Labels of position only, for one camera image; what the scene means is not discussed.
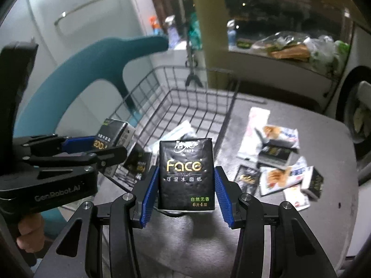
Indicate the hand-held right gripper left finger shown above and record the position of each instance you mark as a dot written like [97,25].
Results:
[149,197]

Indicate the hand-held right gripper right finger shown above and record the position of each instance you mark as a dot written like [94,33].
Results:
[221,197]

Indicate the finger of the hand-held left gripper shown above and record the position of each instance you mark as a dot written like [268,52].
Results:
[87,159]
[78,143]

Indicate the black facial tissue pack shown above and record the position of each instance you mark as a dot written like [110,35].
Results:
[114,130]
[313,182]
[274,154]
[247,179]
[185,168]
[139,162]

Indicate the white wet wipes pack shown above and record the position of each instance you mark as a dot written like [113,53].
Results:
[176,130]

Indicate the small white red packet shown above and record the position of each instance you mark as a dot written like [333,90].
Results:
[295,198]

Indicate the long white packet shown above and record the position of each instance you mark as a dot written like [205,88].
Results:
[255,121]

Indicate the person's left hand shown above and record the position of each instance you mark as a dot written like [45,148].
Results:
[30,233]

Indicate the teal chair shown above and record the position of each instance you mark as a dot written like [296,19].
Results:
[72,72]

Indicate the black tripod stand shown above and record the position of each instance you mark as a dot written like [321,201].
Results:
[192,78]

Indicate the white refrigerator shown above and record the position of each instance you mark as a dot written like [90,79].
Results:
[87,20]

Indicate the purple spray bottle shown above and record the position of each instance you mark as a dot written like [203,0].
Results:
[174,34]

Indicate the small green dish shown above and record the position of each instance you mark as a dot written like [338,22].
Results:
[244,44]

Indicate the clear plastic bag of bread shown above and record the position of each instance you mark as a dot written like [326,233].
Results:
[287,52]

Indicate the blue spray bottle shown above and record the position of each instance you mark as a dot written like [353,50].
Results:
[232,36]

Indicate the white washing machine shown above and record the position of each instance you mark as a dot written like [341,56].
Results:
[347,92]

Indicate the white green plastic bag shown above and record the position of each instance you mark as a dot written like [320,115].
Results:
[327,52]

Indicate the yellow wooden window frame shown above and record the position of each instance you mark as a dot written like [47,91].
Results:
[208,34]

